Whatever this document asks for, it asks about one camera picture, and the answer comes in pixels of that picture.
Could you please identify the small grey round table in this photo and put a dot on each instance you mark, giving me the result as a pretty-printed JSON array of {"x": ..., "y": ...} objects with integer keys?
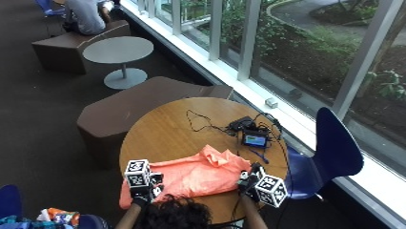
[{"x": 118, "y": 51}]

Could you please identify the black box device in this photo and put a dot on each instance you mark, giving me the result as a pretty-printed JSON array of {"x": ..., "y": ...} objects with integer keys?
[{"x": 241, "y": 123}]

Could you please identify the blue chair with metal legs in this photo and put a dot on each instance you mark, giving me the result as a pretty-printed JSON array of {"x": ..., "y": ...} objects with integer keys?
[{"x": 46, "y": 8}]

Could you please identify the large brown bench seat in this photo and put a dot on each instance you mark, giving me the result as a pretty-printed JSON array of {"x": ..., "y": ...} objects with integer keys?
[{"x": 134, "y": 109}]

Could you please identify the person's right hand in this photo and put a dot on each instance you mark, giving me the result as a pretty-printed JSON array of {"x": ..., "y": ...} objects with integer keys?
[{"x": 247, "y": 187}]

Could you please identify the blue plastic chair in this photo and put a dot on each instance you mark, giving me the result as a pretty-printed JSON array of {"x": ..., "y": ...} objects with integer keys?
[{"x": 334, "y": 152}]

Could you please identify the small black device with screen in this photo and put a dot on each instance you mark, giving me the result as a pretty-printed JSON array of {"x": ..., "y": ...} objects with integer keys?
[{"x": 254, "y": 139}]

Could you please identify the white marker cube on left glove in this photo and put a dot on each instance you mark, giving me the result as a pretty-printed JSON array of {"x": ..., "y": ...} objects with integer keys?
[{"x": 137, "y": 173}]

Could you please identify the colourful crumpled bag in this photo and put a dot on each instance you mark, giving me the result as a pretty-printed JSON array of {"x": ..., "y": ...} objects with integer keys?
[{"x": 58, "y": 218}]

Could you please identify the white marker cube on glove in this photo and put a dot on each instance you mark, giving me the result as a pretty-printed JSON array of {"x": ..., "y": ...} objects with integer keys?
[
  {"x": 137, "y": 173},
  {"x": 271, "y": 191}
]

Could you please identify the orange cloth garment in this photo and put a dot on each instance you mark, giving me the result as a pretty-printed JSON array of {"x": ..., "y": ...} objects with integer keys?
[{"x": 196, "y": 173}]

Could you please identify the white marker cube on right glove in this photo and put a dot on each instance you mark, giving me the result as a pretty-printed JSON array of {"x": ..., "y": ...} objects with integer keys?
[{"x": 271, "y": 191}]

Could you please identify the person's left hand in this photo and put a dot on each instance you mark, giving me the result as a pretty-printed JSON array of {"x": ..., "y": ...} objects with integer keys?
[{"x": 145, "y": 194}]

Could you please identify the small brown bench seat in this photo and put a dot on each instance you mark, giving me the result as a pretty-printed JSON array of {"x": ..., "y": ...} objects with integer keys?
[{"x": 62, "y": 51}]

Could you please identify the dark blue chair back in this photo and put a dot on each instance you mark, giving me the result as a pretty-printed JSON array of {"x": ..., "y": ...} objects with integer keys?
[{"x": 9, "y": 202}]

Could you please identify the small white box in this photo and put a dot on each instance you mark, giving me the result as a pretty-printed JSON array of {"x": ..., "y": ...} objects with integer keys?
[{"x": 271, "y": 102}]

